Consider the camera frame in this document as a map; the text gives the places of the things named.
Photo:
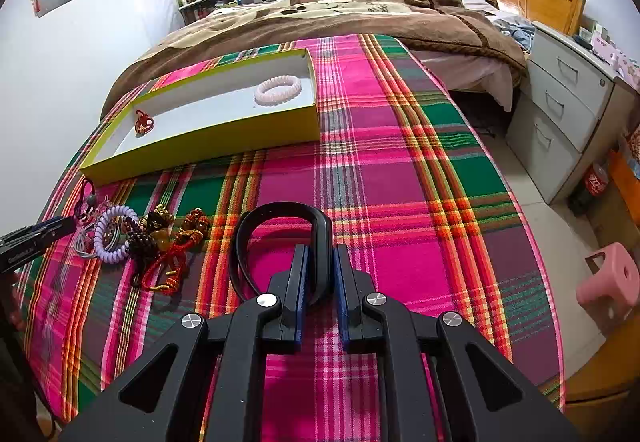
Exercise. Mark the blue clothing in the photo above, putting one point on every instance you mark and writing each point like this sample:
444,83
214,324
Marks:
515,32

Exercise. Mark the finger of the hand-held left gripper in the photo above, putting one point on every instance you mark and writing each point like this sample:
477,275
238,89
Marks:
50,224

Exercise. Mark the pink plastic stool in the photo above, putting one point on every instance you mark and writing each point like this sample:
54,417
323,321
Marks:
607,292

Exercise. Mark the red label bottle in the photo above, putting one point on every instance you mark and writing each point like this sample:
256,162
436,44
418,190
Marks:
596,182

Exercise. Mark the black wristband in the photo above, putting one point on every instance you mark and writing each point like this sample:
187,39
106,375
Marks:
280,209

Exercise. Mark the red knot ornament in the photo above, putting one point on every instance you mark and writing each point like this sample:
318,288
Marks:
145,123

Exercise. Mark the brown patterned blanket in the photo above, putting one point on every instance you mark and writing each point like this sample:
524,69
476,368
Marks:
350,17

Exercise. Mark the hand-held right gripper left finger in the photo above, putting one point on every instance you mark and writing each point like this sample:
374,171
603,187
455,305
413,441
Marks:
300,292

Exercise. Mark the pink plaid blanket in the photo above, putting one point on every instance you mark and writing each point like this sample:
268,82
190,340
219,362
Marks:
400,202

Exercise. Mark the yellow cardboard tray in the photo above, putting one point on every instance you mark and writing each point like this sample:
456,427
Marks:
210,102

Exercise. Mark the grey drawer cabinet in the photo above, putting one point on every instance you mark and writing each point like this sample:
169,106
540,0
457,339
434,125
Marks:
555,122

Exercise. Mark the pale bed sheet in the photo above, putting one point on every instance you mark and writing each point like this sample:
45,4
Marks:
465,72

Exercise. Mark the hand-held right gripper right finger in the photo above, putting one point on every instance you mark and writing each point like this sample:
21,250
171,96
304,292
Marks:
342,292

